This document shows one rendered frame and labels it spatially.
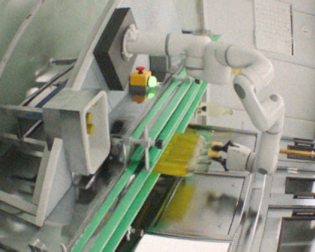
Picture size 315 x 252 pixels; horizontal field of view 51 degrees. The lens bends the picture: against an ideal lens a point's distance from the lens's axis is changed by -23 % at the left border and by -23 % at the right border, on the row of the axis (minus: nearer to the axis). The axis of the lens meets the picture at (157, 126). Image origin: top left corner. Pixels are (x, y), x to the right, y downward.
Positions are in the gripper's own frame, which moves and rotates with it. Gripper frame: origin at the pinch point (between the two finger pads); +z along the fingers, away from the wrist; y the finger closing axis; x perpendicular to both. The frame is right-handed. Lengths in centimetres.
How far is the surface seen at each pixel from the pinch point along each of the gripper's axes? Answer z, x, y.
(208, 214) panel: -9.5, 22.5, -13.3
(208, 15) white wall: 243, -529, -31
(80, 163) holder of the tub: 22, 52, 15
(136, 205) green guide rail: 9.9, 40.0, -4.0
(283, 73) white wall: 94, -571, -130
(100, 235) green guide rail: 4, 68, 3
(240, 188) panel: -13.6, 1.4, -12.8
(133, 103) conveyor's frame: 33.0, 6.4, 15.4
